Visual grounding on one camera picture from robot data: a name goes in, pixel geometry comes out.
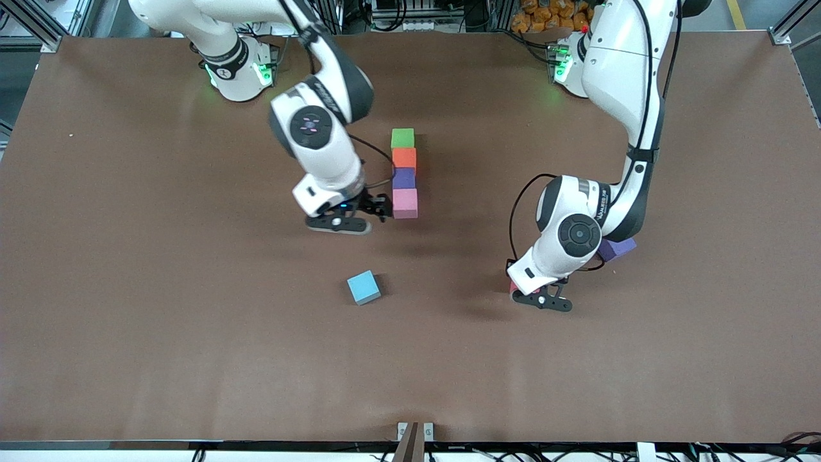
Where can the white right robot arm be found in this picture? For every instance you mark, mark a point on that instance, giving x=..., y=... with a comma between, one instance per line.
x=333, y=168

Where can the red foam block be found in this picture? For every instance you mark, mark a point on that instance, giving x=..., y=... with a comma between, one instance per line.
x=514, y=290

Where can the purple foam block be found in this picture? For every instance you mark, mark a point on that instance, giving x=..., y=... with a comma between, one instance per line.
x=621, y=249
x=404, y=179

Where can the pink foam block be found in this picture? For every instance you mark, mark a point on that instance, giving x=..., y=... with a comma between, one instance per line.
x=405, y=203

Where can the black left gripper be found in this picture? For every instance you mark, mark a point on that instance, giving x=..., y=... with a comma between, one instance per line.
x=564, y=281

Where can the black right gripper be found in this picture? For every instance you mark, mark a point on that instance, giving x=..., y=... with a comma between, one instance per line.
x=371, y=205

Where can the green foam block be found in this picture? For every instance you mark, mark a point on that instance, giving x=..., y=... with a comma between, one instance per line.
x=403, y=138

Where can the orange foam block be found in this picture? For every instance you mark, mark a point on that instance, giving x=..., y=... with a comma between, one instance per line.
x=404, y=159

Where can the light blue foam block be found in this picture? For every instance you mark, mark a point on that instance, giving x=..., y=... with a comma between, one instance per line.
x=363, y=287

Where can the metal table edge bracket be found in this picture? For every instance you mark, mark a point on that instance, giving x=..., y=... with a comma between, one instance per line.
x=402, y=431

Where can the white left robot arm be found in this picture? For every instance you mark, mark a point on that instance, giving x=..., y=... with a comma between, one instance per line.
x=616, y=77

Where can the aluminium frame profile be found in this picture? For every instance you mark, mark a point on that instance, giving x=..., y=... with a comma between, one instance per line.
x=792, y=25
x=38, y=29

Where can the bag of orange items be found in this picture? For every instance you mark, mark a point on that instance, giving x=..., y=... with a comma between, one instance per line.
x=545, y=13

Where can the white power strip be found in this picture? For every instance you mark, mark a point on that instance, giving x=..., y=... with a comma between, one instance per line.
x=417, y=25

